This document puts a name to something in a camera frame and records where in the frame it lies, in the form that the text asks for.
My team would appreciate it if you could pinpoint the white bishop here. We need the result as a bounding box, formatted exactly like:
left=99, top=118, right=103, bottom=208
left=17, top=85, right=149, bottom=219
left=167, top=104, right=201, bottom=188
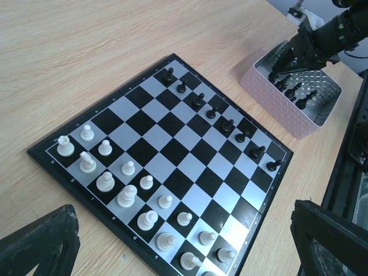
left=96, top=171, right=115, bottom=192

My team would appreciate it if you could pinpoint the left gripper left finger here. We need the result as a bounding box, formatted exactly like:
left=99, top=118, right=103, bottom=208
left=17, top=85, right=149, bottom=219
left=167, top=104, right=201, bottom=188
left=1, top=204, right=80, bottom=275

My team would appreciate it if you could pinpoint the black pawn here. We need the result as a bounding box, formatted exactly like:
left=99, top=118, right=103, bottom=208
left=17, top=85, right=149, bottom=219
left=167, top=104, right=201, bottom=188
left=266, top=160, right=282, bottom=171
left=163, top=67, right=174, bottom=85
left=176, top=79, right=187, bottom=94
left=191, top=93, right=205, bottom=109

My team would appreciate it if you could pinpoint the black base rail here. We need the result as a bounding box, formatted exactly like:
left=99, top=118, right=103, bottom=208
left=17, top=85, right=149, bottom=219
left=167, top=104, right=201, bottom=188
left=321, top=71, right=367, bottom=229

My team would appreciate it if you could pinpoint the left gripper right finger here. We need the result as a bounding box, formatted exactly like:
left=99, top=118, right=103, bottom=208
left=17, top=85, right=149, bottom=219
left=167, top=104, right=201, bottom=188
left=290, top=200, right=367, bottom=275

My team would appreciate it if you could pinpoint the pink tray of black pieces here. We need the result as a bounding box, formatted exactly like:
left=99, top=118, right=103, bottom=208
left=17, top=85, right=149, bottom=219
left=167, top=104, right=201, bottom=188
left=239, top=41, right=342, bottom=140

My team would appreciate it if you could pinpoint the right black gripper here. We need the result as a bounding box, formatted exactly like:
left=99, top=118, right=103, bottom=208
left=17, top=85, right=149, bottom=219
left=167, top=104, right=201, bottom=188
left=268, top=1, right=367, bottom=81

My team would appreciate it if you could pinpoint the white pawn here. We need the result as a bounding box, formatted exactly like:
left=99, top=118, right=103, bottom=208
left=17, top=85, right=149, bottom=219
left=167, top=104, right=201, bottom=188
left=177, top=212, right=193, bottom=227
left=140, top=175, right=154, bottom=190
left=158, top=195, right=173, bottom=209
left=98, top=139, right=113, bottom=156
left=80, top=124, right=94, bottom=141
left=121, top=160, right=135, bottom=176

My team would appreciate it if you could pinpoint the black and grey chessboard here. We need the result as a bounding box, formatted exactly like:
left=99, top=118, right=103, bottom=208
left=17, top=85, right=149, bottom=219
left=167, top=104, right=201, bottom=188
left=28, top=54, right=293, bottom=275

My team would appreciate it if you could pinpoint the white rook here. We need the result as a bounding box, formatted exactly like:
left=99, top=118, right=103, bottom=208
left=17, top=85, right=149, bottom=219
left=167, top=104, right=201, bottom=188
left=57, top=135, right=75, bottom=157

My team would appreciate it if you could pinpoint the white knight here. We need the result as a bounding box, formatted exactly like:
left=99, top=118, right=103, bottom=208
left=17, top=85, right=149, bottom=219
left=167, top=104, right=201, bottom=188
left=79, top=151, right=97, bottom=173

